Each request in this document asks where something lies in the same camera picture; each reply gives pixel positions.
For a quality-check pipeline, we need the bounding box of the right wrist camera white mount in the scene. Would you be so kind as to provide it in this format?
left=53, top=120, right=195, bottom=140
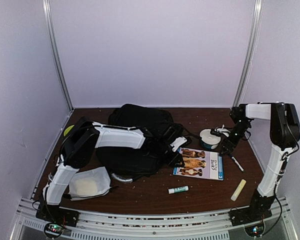
left=210, top=124, right=231, bottom=137

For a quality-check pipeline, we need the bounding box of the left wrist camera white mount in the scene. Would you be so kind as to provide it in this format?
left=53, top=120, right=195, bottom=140
left=170, top=136, right=192, bottom=152

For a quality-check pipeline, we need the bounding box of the black student backpack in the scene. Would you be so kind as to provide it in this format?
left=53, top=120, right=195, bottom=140
left=93, top=104, right=181, bottom=181

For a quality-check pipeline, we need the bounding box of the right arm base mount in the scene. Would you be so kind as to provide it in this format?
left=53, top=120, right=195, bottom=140
left=228, top=207, right=272, bottom=227

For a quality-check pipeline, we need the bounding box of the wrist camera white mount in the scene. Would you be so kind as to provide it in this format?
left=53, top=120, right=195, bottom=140
left=210, top=124, right=231, bottom=137
left=170, top=136, right=192, bottom=152

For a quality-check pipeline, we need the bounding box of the aluminium frame post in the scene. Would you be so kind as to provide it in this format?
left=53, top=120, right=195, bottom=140
left=42, top=0, right=74, bottom=111
left=232, top=0, right=264, bottom=107

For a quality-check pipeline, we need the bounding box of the pale yellow highlighter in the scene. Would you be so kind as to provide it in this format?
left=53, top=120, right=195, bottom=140
left=230, top=179, right=247, bottom=202

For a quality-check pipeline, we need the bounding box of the dog picture book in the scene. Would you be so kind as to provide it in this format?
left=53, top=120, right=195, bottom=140
left=173, top=147, right=224, bottom=181

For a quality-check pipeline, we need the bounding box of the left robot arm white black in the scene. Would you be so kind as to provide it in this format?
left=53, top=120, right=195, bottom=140
left=40, top=117, right=189, bottom=222

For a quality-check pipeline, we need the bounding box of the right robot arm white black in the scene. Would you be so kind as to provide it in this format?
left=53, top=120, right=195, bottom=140
left=220, top=102, right=300, bottom=221

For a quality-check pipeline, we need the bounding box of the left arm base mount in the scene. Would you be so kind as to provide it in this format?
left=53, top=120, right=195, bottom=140
left=35, top=207, right=80, bottom=227

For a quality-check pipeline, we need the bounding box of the blue capped white marker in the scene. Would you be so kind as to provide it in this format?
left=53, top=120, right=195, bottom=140
left=230, top=155, right=245, bottom=173

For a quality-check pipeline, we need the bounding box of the right aluminium frame post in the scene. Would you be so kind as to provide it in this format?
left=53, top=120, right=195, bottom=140
left=232, top=0, right=264, bottom=107

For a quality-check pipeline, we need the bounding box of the white blue ceramic bowl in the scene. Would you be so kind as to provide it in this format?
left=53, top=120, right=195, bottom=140
left=199, top=129, right=221, bottom=150

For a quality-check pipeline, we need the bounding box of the lime green bowl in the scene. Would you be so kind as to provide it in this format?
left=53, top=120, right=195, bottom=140
left=63, top=125, right=74, bottom=137

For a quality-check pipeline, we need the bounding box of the white green glue stick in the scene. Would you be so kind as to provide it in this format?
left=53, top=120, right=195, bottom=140
left=168, top=185, right=189, bottom=194

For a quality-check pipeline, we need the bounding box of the white pouch with zipper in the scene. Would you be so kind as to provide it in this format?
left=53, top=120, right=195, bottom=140
left=63, top=166, right=111, bottom=201

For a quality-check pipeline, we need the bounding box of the left aluminium frame post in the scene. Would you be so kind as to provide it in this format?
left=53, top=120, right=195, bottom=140
left=42, top=0, right=74, bottom=111

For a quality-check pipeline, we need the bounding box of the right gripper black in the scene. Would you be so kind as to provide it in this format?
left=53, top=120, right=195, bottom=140
left=219, top=120, right=251, bottom=156

